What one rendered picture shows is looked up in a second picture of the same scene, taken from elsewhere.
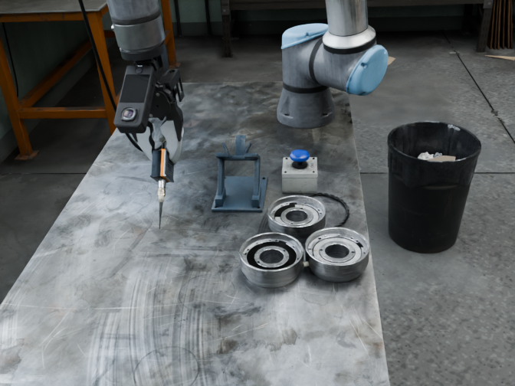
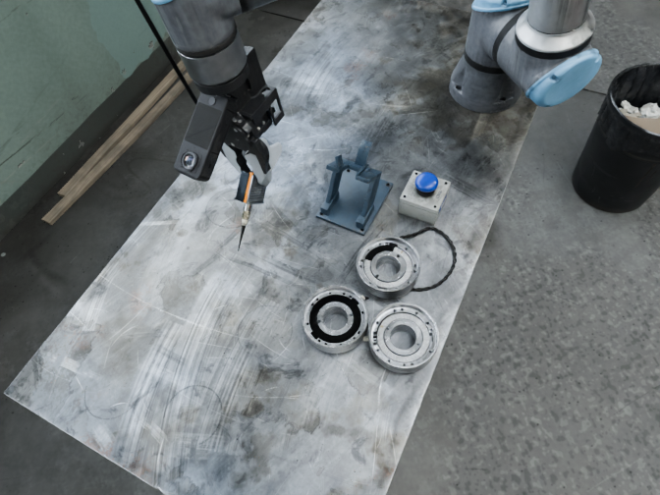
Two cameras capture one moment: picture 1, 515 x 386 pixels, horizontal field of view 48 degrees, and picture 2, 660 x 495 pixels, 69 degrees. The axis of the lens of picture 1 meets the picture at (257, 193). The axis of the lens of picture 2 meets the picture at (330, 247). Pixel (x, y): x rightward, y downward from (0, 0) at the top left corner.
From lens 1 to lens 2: 0.54 m
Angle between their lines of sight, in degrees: 33
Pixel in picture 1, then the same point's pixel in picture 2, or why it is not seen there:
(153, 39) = (221, 75)
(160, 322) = (210, 353)
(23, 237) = not seen: hidden behind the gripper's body
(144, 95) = (209, 139)
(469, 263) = (640, 236)
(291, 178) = (409, 205)
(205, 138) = (357, 96)
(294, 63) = (479, 33)
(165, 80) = (249, 110)
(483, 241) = not seen: outside the picture
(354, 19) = (563, 15)
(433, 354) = (549, 321)
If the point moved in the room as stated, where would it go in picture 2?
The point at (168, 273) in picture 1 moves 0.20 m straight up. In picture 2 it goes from (242, 291) to (207, 227)
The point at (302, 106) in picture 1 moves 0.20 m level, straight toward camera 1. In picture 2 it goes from (476, 85) to (443, 155)
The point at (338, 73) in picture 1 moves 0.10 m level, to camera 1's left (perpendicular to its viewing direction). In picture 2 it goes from (521, 74) to (462, 64)
